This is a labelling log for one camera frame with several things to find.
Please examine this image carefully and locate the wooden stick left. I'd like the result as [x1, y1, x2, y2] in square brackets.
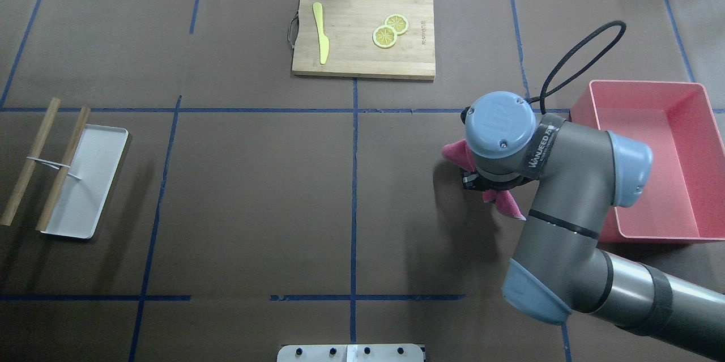
[1, 97, 61, 226]

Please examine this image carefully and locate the yellow plastic knife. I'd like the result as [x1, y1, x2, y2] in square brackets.
[312, 2, 330, 65]

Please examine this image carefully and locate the wooden stick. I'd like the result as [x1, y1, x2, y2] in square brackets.
[1, 97, 61, 226]
[36, 106, 91, 231]

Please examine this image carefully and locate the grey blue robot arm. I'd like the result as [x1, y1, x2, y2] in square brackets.
[461, 91, 724, 361]

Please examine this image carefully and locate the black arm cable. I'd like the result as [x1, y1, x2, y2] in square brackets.
[527, 20, 627, 116]

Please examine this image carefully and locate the lemon slice far from knife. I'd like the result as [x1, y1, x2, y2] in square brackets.
[384, 14, 410, 35]

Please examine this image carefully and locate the lemon slice near knife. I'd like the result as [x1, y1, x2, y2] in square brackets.
[371, 24, 398, 49]

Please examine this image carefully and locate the white rectangular tray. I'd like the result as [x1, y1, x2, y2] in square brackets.
[43, 124, 130, 239]

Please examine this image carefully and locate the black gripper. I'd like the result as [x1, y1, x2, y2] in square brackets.
[460, 166, 533, 191]

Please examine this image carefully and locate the wooden stick right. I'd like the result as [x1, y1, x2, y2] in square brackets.
[36, 106, 91, 231]

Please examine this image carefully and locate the pink cloth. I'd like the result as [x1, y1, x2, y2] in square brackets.
[442, 139, 526, 221]

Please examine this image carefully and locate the bamboo cutting board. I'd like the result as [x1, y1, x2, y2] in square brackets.
[292, 0, 437, 81]

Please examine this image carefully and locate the pink plastic bin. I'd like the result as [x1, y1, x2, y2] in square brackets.
[570, 80, 724, 244]

